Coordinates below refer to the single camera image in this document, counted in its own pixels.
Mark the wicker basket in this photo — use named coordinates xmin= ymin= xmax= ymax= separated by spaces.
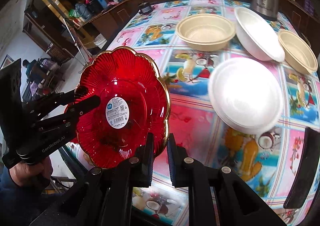
xmin=47 ymin=48 xmax=68 ymax=62

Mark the black pot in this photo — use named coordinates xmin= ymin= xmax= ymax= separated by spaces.
xmin=86 ymin=0 xmax=103 ymax=15

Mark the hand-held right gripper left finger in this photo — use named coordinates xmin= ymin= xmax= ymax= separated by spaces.
xmin=30 ymin=132 xmax=154 ymax=226

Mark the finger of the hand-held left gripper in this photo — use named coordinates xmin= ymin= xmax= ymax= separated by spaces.
xmin=32 ymin=95 xmax=101 ymax=138
xmin=22 ymin=89 xmax=87 ymax=123

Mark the white bucket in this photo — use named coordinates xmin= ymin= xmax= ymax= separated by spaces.
xmin=94 ymin=36 xmax=108 ymax=49

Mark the person's left hand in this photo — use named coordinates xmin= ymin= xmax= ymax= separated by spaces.
xmin=9 ymin=158 xmax=54 ymax=193

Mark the mop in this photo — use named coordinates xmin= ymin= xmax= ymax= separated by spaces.
xmin=64 ymin=18 xmax=88 ymax=65

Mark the colourful printed tablecloth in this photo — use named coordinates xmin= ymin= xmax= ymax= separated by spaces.
xmin=72 ymin=0 xmax=320 ymax=226

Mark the white foam bowl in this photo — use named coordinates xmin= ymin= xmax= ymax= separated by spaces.
xmin=234 ymin=6 xmax=285 ymax=62
xmin=208 ymin=57 xmax=284 ymax=134

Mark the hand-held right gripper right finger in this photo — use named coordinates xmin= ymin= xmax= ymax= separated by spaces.
xmin=167 ymin=140 xmax=285 ymax=226

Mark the person's left forearm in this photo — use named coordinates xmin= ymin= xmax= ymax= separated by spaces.
xmin=0 ymin=167 xmax=43 ymax=226

